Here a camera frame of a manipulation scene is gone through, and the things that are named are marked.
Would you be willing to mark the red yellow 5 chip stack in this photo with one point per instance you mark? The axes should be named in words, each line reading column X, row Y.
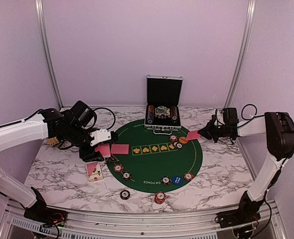
column 160, row 197

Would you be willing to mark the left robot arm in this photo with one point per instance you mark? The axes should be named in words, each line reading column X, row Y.
column 42, row 124

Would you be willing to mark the aluminium frame post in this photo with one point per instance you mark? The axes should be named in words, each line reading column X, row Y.
column 242, row 52
column 46, row 50

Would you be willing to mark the card deck in case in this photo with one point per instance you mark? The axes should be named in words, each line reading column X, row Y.
column 162, row 112

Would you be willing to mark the right aluminium frame post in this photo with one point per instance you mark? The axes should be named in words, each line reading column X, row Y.
column 242, row 52

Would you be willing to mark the black 100 chips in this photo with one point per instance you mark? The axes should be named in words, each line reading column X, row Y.
column 126, row 176
column 165, row 180
column 178, row 145

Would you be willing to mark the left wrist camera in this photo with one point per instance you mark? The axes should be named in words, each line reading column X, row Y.
column 99, row 136

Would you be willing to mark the black red 100 chip stack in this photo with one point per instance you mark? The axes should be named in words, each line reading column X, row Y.
column 125, row 194

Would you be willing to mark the orange big blind button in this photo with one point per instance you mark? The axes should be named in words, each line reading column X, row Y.
column 183, row 140

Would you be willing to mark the left chip row in case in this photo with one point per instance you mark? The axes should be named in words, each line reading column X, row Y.
column 150, row 114

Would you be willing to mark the blue small blind button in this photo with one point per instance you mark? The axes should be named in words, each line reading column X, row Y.
column 177, row 180

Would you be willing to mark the right chip row in case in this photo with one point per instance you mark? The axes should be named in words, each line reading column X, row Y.
column 174, row 114

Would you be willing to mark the aluminium poker chip case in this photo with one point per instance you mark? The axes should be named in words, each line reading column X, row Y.
column 163, row 91

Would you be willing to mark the round green poker mat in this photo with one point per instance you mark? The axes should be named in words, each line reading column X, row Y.
column 153, row 156

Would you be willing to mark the woven bamboo basket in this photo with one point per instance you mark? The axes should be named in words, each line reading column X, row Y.
column 52, row 141

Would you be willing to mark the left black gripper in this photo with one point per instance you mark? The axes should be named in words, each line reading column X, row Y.
column 90, row 155

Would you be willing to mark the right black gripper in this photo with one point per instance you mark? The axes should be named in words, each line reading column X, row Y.
column 207, row 129

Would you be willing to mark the chip row in case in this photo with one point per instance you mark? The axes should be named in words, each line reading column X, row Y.
column 174, row 114
column 150, row 114

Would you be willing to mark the triangular black red dealer button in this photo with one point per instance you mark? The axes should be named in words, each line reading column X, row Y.
column 111, row 159

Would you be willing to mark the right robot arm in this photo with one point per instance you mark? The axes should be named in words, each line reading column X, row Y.
column 279, row 130

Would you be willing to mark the playing card box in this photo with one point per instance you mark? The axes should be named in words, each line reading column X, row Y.
column 94, row 172

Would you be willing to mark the left aluminium frame post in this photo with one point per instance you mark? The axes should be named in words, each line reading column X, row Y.
column 46, row 50

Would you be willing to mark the front aluminium rail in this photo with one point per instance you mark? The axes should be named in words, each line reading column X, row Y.
column 199, row 224

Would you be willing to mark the red playing card deck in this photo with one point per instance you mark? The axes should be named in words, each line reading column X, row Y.
column 104, row 149

